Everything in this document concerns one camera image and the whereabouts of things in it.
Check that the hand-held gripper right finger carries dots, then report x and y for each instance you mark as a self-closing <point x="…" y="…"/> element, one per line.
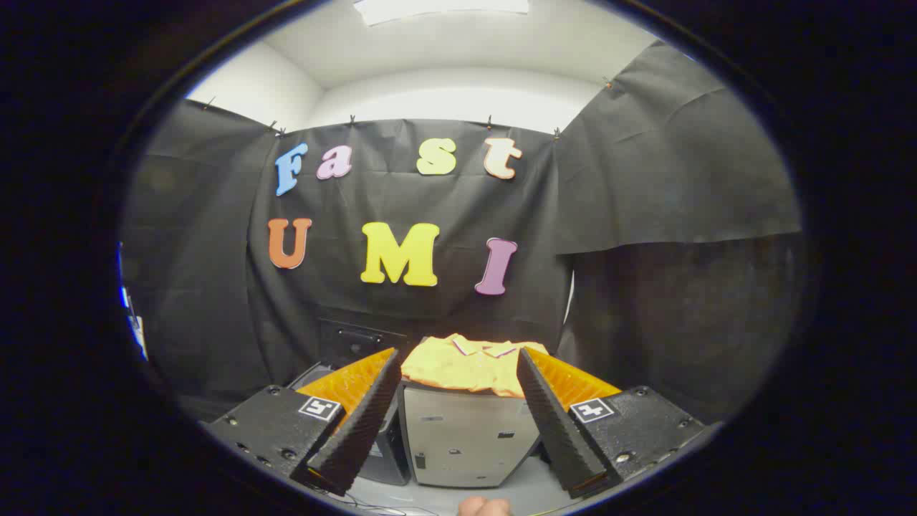
<point x="555" y="423"/>

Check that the white and blue equipment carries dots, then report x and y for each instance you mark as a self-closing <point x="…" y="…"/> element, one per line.
<point x="132" y="315"/>

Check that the grey washing machine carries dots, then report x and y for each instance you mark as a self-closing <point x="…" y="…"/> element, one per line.
<point x="390" y="459"/>

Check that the yellow polo shirt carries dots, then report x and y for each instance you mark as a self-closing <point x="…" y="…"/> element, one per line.
<point x="458" y="369"/>

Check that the grey cabinet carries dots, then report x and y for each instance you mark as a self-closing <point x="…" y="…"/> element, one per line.
<point x="466" y="437"/>

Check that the black backdrop cloth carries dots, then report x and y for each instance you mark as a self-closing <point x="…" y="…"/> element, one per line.
<point x="401" y="201"/>

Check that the ceiling light panel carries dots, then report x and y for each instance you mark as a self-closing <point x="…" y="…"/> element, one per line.
<point x="440" y="8"/>

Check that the glass washing machine lid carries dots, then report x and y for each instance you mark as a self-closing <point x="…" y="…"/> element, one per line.
<point x="358" y="340"/>

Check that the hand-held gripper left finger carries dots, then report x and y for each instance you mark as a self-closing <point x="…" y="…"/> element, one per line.
<point x="362" y="423"/>

